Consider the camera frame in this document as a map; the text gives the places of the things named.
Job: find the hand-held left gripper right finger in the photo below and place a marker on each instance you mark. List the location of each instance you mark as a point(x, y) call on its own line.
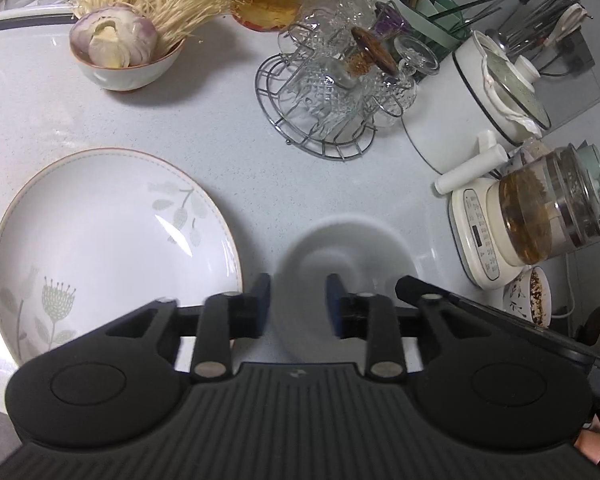
point(335, 305)

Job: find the cream electric kettle base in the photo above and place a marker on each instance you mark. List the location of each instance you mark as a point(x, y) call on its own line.
point(480, 240)

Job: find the white leaf print plate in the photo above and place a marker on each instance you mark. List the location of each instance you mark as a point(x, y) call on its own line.
point(105, 240)

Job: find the glass tea kettle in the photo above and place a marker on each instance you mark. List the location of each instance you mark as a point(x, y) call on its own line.
point(540, 210)

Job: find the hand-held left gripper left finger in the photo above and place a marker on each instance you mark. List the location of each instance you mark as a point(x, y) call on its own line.
point(262, 305)

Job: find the purple glass cup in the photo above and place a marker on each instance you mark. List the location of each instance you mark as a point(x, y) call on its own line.
point(390, 17)

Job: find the pale pot lid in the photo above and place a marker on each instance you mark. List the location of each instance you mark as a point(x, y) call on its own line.
point(515, 102)

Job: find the white enamel pot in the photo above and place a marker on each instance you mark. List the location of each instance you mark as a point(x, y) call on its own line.
point(477, 90)

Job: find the halved red onion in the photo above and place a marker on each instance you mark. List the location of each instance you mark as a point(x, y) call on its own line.
point(112, 35)

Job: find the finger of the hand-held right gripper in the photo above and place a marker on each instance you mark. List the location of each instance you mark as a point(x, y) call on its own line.
point(530, 327)

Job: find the person's right hand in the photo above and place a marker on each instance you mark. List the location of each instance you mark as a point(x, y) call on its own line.
point(590, 445)

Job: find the bundle of metal cutlery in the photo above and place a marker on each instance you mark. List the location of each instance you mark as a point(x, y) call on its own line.
point(545, 15)

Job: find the white ceramic bowl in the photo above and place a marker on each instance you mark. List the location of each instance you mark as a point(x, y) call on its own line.
point(125, 74)

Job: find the brown wooden lid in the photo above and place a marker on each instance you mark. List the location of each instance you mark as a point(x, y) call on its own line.
point(375, 50)

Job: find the small printed dish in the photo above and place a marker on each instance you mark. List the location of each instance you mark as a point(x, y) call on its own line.
point(525, 295)

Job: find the small white bowl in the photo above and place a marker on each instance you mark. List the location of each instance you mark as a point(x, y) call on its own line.
point(345, 255)

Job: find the pale green utensil holder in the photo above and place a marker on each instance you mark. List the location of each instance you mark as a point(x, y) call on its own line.
point(445, 27)

